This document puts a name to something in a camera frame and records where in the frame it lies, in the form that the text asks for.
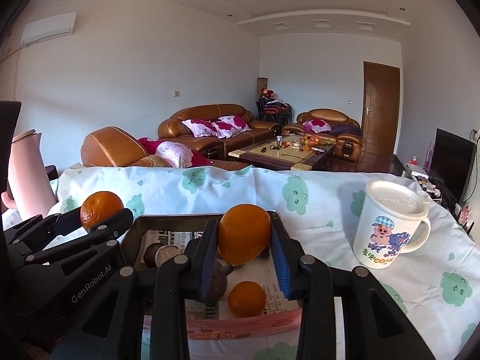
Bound pink floral pillow right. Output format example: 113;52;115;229
213;115;251;139

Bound black television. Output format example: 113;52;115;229
429;128;477;203

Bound orange in tin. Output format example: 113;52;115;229
228;281;267;318

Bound white air conditioner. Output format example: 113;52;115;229
20;12;77;47

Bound purple sweet potato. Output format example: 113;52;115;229
202;259;235;303

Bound near brown sofa armrest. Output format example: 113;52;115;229
80;127;170;167

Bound brown leather long sofa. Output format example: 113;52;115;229
158;104;281;159

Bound tv stand with clutter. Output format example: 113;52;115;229
391;154;475;236

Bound brown leather armchair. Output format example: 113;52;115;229
282;108;362;162

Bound newspaper lining in tin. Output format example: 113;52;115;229
141;230;299;320

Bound pink pillow on armchair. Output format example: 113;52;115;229
302;119;331;134

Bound white cartoon mug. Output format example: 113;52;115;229
352;180;431;269

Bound pink floral pillow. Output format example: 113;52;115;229
182;119;223;139
213;115;251;139

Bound light pink cushion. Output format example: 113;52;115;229
155;141;193;168

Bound wooden coffee table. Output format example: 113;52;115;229
228;134;335;171

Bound pink tin box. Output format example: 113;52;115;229
120;214;302;340

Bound cloud print tablecloth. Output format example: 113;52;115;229
50;164;479;359

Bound pink electric kettle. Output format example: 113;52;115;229
1;129;58;220

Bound pink floral pillow left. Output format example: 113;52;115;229
182;119;223;139

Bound stacked chairs with clothes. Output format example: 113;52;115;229
256;77;292;126

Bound brown wooden door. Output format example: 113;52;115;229
362;61;400;157

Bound large orange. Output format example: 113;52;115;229
80;191;124;233

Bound small orange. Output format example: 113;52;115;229
218;204;271;266

